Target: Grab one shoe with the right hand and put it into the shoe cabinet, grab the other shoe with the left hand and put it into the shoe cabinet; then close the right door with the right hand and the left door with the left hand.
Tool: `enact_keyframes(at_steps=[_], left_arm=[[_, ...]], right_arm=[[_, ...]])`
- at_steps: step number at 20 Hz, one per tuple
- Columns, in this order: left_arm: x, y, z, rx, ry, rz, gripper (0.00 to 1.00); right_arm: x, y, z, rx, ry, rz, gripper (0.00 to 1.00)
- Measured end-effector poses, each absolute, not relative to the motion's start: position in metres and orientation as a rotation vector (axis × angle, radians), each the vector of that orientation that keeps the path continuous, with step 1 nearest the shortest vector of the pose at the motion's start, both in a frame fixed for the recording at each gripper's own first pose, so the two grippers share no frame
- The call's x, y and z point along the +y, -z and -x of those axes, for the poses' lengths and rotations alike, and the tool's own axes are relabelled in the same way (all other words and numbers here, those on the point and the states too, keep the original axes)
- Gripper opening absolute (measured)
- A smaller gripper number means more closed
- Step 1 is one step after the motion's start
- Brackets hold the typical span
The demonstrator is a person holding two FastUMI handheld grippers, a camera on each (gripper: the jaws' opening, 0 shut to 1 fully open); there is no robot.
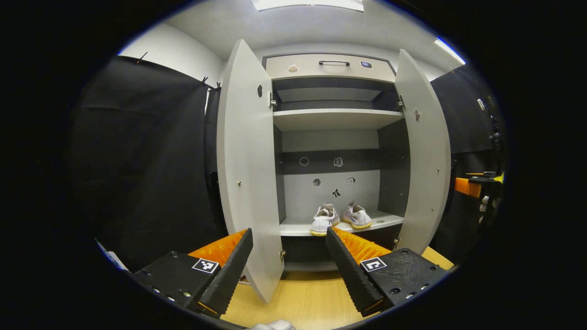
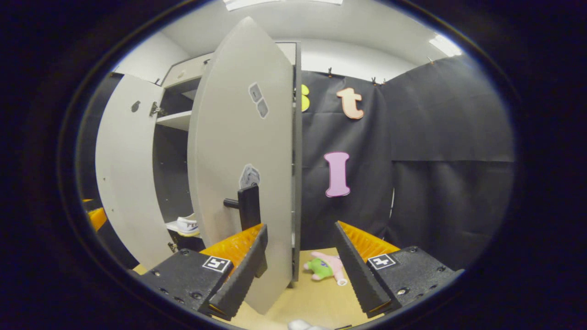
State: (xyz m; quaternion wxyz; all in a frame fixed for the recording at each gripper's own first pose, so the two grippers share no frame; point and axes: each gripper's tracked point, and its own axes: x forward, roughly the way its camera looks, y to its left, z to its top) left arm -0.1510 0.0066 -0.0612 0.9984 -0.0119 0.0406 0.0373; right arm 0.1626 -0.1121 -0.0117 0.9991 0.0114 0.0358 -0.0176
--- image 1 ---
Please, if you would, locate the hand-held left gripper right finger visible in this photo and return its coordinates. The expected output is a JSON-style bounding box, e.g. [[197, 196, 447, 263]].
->
[[325, 226, 450, 318]]

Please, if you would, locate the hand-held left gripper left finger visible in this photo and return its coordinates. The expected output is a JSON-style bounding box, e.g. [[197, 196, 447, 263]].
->
[[131, 228, 254, 317]]

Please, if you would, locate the grey cabinet door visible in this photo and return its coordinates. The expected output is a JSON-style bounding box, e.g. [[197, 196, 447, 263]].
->
[[216, 38, 286, 304], [394, 49, 452, 255]]

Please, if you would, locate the white shoe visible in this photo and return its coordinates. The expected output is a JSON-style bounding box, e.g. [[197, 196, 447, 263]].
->
[[310, 203, 341, 237], [342, 204, 373, 229]]

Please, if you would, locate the grey shoe cabinet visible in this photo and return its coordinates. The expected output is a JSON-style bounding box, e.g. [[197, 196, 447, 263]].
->
[[262, 53, 411, 275]]

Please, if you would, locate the grey cabinet drawer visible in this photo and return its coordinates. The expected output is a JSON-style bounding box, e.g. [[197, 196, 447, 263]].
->
[[265, 54, 396, 84]]

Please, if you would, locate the narrow ceiling light panel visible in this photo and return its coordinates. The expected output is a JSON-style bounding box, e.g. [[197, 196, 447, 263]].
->
[[434, 38, 466, 65]]

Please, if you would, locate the white printed sheet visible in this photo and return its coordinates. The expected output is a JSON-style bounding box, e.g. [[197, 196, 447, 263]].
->
[[96, 241, 130, 272]]

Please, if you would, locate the black backdrop cloth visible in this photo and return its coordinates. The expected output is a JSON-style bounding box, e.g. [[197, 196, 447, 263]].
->
[[69, 55, 509, 273]]

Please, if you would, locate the large ceiling light panel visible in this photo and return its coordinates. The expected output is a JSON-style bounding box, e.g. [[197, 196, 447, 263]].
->
[[250, 0, 364, 12]]

